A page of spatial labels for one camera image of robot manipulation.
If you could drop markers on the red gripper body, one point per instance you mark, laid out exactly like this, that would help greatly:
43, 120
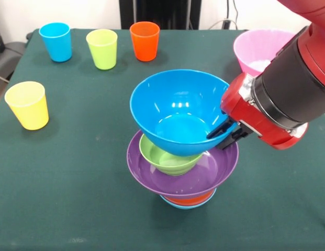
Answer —
256, 115

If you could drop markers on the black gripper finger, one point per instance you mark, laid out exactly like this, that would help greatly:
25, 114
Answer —
234, 137
221, 130

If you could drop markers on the purple plastic bowl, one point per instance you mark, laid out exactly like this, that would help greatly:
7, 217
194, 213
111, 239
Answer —
222, 167

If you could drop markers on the large blue plastic bowl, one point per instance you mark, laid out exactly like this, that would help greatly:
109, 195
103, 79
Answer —
165, 104

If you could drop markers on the small green plastic bowl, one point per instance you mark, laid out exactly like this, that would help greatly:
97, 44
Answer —
165, 163

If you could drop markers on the orange plastic bowl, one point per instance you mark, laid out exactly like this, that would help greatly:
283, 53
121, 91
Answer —
189, 200

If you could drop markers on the small blue plastic bowl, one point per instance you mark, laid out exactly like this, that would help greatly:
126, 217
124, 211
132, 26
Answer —
188, 205

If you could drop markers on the large pink plastic bowl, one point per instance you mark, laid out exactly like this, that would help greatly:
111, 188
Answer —
253, 49

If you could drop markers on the black power plug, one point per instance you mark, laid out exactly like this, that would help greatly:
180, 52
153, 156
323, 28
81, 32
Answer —
226, 24

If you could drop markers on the orange plastic cup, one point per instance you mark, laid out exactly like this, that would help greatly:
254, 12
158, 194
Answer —
144, 44

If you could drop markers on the lime green plastic cup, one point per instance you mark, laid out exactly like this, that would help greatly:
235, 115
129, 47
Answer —
102, 49

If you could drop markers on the dark green tablecloth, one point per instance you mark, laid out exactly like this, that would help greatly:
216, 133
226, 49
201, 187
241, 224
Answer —
73, 170

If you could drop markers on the blue plastic cup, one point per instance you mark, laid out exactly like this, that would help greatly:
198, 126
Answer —
57, 41

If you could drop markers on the yellow plastic cup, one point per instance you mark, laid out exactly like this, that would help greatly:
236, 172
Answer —
28, 109

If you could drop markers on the black chair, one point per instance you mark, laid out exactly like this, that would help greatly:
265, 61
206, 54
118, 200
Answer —
8, 57

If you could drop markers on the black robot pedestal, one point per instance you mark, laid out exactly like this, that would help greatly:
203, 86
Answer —
162, 15

